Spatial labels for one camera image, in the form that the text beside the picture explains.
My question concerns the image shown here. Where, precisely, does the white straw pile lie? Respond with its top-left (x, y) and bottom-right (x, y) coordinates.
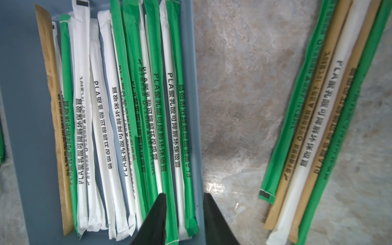
top-left (266, 0), bottom-right (371, 245)
top-left (98, 10), bottom-right (137, 236)

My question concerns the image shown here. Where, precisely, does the green straw right pile edge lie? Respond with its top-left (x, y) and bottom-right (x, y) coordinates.
top-left (291, 1), bottom-right (392, 245)

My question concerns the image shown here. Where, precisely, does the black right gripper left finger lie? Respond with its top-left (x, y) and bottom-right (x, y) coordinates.
top-left (131, 193), bottom-right (167, 245)

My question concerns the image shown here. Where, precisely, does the green straws pile right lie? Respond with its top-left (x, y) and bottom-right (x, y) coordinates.
top-left (259, 1), bottom-right (337, 205)

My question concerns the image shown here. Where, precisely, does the blue plastic storage tray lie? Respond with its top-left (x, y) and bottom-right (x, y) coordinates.
top-left (1, 1), bottom-right (206, 245)

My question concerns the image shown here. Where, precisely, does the brown straw pile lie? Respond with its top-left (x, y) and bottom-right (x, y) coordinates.
top-left (264, 1), bottom-right (351, 230)
top-left (287, 0), bottom-right (383, 244)

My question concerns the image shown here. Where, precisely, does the thick white straw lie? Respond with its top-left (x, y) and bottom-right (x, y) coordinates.
top-left (70, 1), bottom-right (106, 235)

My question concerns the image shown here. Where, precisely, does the white printed straw tray edge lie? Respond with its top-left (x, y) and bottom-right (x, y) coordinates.
top-left (159, 1), bottom-right (190, 241)

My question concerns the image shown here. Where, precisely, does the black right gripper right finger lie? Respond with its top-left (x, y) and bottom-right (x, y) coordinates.
top-left (203, 193), bottom-right (239, 245)

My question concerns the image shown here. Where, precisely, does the thin white straw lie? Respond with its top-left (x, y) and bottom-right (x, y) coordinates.
top-left (52, 21), bottom-right (63, 95)

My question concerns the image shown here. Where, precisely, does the green straw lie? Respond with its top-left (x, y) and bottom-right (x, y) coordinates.
top-left (0, 127), bottom-right (5, 164)
top-left (110, 1), bottom-right (147, 223)
top-left (166, 1), bottom-right (199, 238)
top-left (122, 1), bottom-right (158, 212)
top-left (60, 14), bottom-right (79, 235)
top-left (145, 0), bottom-right (179, 245)

